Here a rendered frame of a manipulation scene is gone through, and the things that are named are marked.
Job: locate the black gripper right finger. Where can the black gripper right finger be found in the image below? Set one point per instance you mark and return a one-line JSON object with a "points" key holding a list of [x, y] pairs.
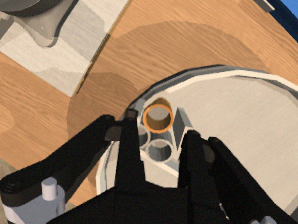
{"points": [[242, 198]]}

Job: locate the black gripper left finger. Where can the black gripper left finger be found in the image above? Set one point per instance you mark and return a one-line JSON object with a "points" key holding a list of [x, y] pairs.
{"points": [[38, 193]]}

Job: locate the bronze bushing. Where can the bronze bushing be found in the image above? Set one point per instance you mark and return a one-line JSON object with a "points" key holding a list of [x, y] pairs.
{"points": [[158, 126]]}

